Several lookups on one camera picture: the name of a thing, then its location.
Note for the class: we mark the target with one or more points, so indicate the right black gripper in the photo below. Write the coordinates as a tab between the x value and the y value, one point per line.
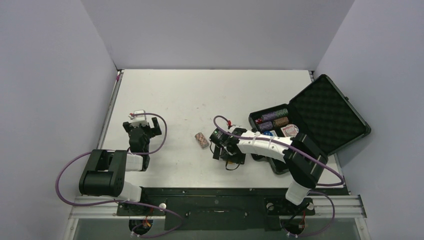
218	142

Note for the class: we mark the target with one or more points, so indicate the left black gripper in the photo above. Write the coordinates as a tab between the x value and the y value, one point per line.
154	131

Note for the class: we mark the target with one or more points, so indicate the pink chip stack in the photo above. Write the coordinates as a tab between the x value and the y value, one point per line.
202	140

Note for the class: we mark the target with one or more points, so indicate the blue small blind button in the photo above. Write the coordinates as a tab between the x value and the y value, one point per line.
268	133

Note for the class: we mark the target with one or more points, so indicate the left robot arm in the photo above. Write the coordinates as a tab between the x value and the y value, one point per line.
105	171

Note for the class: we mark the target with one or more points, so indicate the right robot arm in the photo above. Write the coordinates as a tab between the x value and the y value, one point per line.
303	158

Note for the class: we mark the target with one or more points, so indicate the black poker set case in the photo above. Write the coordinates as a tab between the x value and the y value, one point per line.
322	112

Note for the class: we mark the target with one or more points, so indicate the purple chip stack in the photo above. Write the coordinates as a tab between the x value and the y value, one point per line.
265	126
269	116

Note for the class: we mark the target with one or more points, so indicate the brown chip stack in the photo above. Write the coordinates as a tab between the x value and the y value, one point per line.
280	122

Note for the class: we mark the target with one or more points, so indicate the red playing card deck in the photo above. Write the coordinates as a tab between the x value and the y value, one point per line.
290	130

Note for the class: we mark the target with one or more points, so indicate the dark green chip stack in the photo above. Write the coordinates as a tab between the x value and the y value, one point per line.
282	113

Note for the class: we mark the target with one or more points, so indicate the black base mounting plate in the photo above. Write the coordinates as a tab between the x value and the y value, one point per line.
224	208

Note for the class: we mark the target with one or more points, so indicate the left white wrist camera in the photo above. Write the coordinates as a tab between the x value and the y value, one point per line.
137	116

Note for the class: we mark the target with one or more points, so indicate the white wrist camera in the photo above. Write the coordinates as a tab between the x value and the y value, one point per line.
231	127
137	116

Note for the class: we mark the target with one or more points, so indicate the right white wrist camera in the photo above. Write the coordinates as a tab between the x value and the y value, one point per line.
231	127

